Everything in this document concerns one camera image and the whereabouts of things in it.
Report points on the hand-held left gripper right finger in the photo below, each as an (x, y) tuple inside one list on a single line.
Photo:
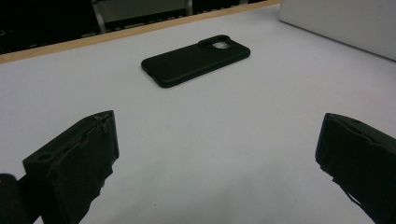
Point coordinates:
[(364, 161)]

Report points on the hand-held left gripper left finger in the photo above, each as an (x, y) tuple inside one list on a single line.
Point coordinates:
[(77, 155)]

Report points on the white plastic bin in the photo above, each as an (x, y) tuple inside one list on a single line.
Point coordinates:
[(342, 21)]

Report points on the black phone case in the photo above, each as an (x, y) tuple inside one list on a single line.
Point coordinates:
[(186, 63)]

